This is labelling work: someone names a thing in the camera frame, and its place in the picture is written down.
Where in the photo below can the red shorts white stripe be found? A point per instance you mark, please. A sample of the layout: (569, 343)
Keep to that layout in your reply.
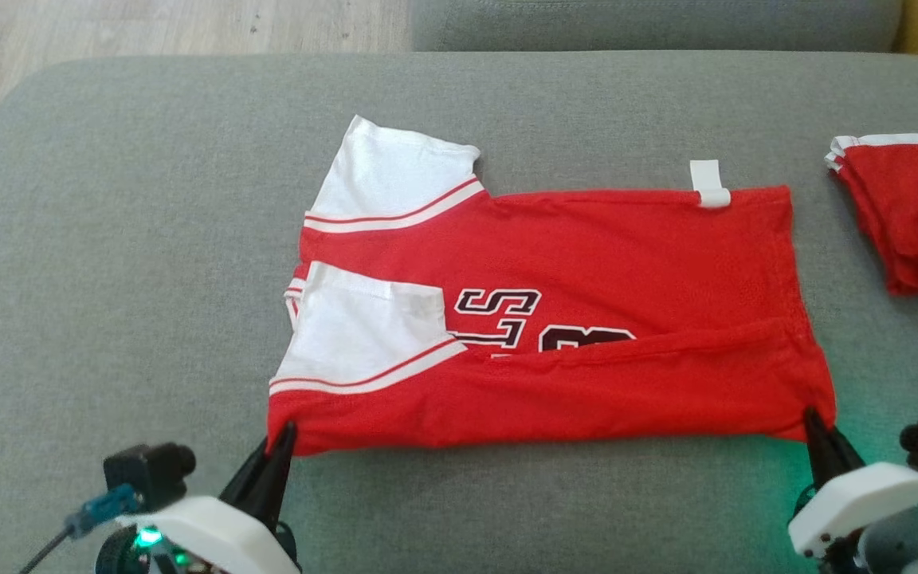
(917, 215)

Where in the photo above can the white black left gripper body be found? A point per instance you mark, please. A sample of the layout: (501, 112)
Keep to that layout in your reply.
(212, 538)

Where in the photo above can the red white sports jersey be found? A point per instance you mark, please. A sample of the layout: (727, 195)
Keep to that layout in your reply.
(586, 263)

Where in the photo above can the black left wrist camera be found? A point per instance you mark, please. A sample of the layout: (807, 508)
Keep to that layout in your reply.
(148, 474)

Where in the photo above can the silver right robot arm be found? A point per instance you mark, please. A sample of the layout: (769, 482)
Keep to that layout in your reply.
(901, 542)

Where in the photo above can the grey fabric sofa seat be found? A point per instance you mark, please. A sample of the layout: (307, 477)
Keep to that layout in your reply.
(507, 502)

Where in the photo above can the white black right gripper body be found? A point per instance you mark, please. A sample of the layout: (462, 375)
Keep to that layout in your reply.
(865, 498)

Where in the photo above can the grey sofa cushion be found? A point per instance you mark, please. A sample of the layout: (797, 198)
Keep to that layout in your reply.
(650, 24)

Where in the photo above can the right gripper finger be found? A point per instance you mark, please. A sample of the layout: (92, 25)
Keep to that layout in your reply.
(816, 446)
(845, 458)

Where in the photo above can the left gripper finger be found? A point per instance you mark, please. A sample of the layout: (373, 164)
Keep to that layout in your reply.
(248, 482)
(282, 478)

